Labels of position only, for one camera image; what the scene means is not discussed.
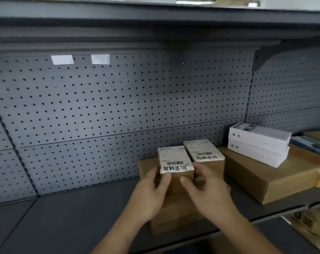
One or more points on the small taped brown box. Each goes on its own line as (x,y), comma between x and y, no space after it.
(202,150)

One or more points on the person's right hand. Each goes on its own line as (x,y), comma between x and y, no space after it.
(212,198)

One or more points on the printed brown carton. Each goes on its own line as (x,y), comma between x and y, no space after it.
(310,227)

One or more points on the white sticker label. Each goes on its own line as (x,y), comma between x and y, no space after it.
(62,59)
(100,59)

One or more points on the grey metal pegboard shelf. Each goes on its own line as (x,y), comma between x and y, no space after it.
(96,103)

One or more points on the person's left hand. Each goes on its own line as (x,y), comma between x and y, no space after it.
(146,198)

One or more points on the brown cardboard box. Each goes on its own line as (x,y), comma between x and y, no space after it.
(175,211)
(173,158)
(255,177)
(215,244)
(317,136)

